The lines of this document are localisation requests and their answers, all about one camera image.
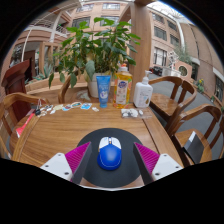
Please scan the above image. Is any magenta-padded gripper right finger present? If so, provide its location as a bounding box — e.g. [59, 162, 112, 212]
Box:
[132, 142, 184, 186]

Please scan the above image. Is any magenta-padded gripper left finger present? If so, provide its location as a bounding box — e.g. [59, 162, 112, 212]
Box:
[40, 141, 93, 185]

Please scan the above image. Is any blue and white computer mouse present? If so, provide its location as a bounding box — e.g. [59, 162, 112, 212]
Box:
[96, 135, 123, 172]

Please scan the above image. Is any round black mouse pad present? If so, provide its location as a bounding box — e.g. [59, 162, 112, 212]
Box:
[76, 127, 145, 189]

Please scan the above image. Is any black box with white edge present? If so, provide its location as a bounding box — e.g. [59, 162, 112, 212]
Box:
[183, 130, 205, 164]

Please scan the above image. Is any red and white packet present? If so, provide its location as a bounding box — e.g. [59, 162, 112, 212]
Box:
[15, 112, 36, 138]

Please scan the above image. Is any bunch of keys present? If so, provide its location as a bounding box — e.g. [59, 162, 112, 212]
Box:
[33, 99, 43, 117]

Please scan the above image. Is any wooden armchair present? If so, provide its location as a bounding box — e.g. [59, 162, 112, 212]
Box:
[148, 75, 198, 129]
[57, 73, 89, 104]
[0, 92, 51, 160]
[168, 103, 224, 168]

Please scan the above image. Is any small clear plastic packet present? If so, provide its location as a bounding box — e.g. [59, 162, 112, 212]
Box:
[120, 108, 139, 119]

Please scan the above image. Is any white pump bottle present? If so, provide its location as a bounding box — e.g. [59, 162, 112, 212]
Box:
[132, 70, 154, 109]

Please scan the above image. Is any blue squeeze tube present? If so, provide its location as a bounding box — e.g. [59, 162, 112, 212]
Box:
[95, 75, 112, 109]

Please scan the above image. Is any yellow dish soap bottle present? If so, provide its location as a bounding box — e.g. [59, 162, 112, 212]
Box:
[112, 63, 133, 110]

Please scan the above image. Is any yellow flowering plant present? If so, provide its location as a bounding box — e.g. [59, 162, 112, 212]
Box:
[195, 78, 206, 94]

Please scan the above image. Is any spiky agave plant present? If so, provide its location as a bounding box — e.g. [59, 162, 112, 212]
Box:
[31, 63, 54, 81]

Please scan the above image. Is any dark red wooden lectern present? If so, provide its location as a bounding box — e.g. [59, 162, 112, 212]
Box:
[0, 59, 32, 123]

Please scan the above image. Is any white statue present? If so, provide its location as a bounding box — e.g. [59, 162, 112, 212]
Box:
[168, 49, 179, 69]

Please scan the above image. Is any green plant in white pot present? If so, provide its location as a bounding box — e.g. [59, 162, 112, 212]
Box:
[48, 16, 142, 99]

